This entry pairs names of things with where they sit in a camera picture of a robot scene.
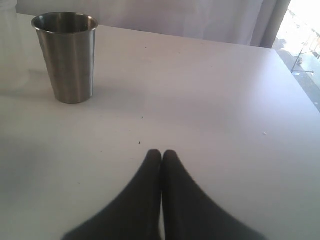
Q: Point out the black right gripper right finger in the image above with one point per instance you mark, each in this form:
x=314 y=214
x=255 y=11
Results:
x=189 y=214

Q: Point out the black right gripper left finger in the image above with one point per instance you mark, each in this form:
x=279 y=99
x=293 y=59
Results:
x=134 y=214

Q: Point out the stainless steel cup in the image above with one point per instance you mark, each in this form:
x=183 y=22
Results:
x=67 y=41

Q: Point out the frosted translucent plastic cup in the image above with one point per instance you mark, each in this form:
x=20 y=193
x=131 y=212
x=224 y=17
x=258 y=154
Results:
x=14 y=72

